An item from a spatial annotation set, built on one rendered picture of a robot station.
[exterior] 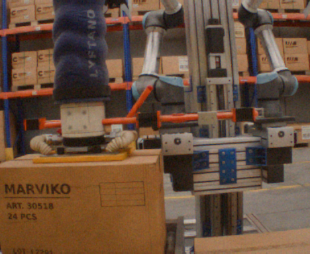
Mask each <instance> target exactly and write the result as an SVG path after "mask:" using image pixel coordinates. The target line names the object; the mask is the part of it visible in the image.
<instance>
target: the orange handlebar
mask: <svg viewBox="0 0 310 254"><path fill-rule="evenodd" d="M218 118H233V113H232V112H222V113H217V119H218ZM186 120H198V115H197V114H185V113H183V112H182V113H177V114H176V113H173V114H172V115H163V116H160V122H170V121H172V122H174V123H176V122H186ZM134 123H136V117H133V118H106V119H103V120H102V125H110V124H134ZM43 126H44V127H45V128H61V127H62V123H61V120H54V121H44V122H43Z"/></svg>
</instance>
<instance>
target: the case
mask: <svg viewBox="0 0 310 254"><path fill-rule="evenodd" d="M39 155H42V154H35V153H34V154H27V155H24V156H22V157H18V158H16V159H13V160H10V161H6V162H4V163H2V164H0V246H1V253H2V254H164V253H165V247H166V210H165V198H164V177H163V165H162V149H144V150H134V151H133V152H132V153H131V154H127V155H128V156H127V157H126V158H125V159H124V160H122V161H99V162H87V161H86V162H73V163H33V162H32V159H33V158H34V157H38V156H39Z"/></svg>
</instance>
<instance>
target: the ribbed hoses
mask: <svg viewBox="0 0 310 254"><path fill-rule="evenodd" d="M119 135H120V133H119ZM137 137H138V134H137V133H136V131H134V130H126V131H125V130H124V131H121V137H118V138H115V139H114V140H112V141H111V142H109V144H108V145H107V148H106V149H107V151H108V152H109V153H115V152H118V150H119V149H121V148H125V147H127V146H129V145H131V144H132V143H133V142H134V141H135V140H136V139H137ZM30 146H31V148H32V149H33V150H34V151H39V152H41V153H42V155H48V154H49V153H50V152H51V151H52V149H51V148H50V146H49V142H48V136H47V135H46V134H43V135H40V136H36V137H34V138H33V139H32V141H31V142H30Z"/></svg>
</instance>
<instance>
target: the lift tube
mask: <svg viewBox="0 0 310 254"><path fill-rule="evenodd" d="M52 3H53V9H54V14H55V19H54V22H53V26H52V39H53V41H54V51H53V56H52V61H53V63H54V67H55V69H56V72H55V76H54V89H60V88H68V87H77V86H91V85H109V71H108V69H107V63H106V57H107V52H108V47H107V44H106V41H105V34H106V31H107V25H106V23H107V22H106V20H105V17H104V14H103V8H104V4H105V0H52ZM84 101H110V98H109V96H102V97H82V98H74V99H58V100H55V102H54V104H55V105H60V104H64V103H73V102H84Z"/></svg>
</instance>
